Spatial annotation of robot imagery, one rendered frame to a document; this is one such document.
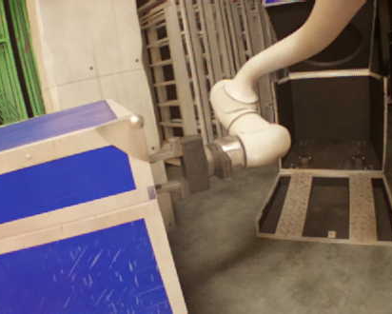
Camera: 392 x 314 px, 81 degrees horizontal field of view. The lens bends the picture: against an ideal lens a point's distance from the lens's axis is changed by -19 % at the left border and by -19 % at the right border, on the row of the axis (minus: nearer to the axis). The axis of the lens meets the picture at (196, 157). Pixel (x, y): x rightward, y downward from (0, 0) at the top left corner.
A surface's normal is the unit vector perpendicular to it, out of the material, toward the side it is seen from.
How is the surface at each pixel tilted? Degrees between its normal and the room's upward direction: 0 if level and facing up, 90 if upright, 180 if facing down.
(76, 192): 90
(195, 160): 90
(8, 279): 90
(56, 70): 90
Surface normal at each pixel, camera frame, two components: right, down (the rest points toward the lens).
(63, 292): 0.33, 0.23
